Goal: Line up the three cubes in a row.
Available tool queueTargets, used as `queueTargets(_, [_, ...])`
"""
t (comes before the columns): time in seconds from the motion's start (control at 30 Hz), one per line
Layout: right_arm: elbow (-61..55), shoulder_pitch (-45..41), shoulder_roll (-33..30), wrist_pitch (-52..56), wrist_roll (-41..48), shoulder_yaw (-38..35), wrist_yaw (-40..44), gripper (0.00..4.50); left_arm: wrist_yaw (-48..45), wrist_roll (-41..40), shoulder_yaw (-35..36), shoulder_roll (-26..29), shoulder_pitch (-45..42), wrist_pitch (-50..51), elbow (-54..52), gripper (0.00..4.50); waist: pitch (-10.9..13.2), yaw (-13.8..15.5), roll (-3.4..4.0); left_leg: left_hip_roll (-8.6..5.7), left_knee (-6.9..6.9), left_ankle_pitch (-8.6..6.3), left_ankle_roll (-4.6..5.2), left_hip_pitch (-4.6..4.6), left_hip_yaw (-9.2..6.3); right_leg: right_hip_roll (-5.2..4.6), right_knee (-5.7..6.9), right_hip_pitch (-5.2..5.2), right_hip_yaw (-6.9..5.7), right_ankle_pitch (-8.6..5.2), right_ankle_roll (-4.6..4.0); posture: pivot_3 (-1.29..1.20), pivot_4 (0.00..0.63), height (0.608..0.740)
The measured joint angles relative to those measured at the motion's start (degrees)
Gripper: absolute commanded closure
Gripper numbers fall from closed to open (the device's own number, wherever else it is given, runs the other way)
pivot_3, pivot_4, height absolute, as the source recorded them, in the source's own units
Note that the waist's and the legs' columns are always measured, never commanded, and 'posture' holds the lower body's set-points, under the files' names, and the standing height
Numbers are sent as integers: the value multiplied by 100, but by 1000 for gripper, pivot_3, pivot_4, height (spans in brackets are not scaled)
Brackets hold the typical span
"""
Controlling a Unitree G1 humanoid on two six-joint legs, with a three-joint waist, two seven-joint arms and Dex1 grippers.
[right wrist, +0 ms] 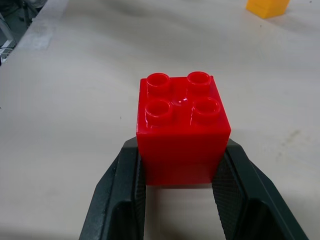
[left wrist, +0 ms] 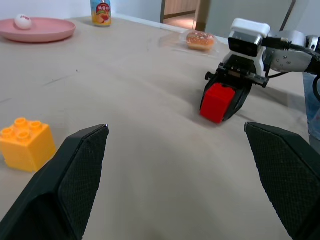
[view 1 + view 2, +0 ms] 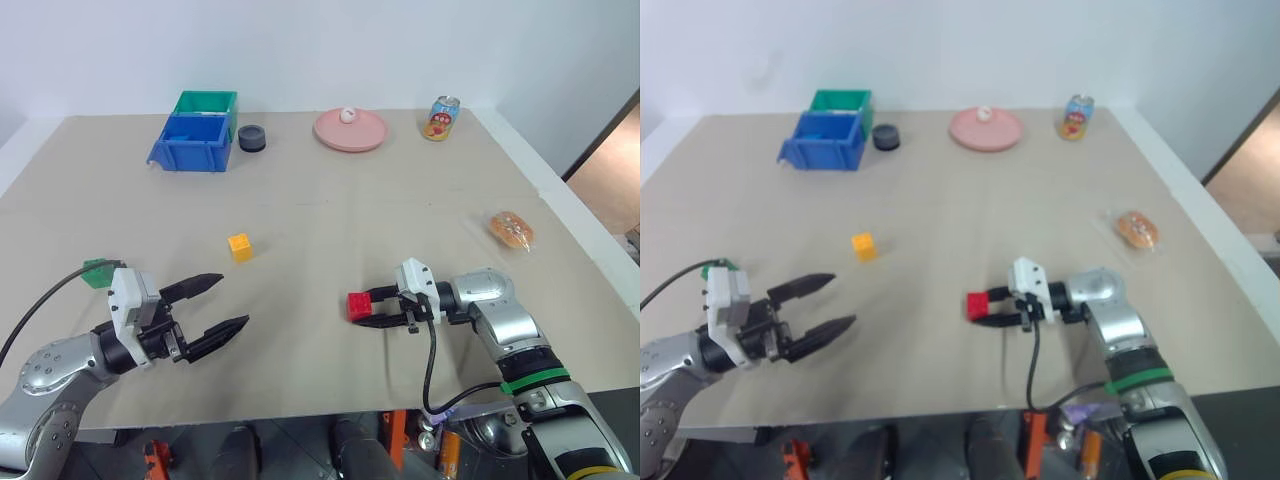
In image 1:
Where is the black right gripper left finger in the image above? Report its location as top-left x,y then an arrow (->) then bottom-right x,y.
78,138 -> 147,240

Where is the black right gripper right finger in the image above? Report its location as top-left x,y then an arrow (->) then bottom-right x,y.
211,138 -> 311,240

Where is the red studded building block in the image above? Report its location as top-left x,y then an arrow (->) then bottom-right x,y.
135,71 -> 232,187

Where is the yellow building block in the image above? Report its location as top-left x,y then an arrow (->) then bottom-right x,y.
245,0 -> 290,19

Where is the grey clutter beside table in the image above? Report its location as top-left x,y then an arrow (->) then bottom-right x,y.
0,0 -> 46,66

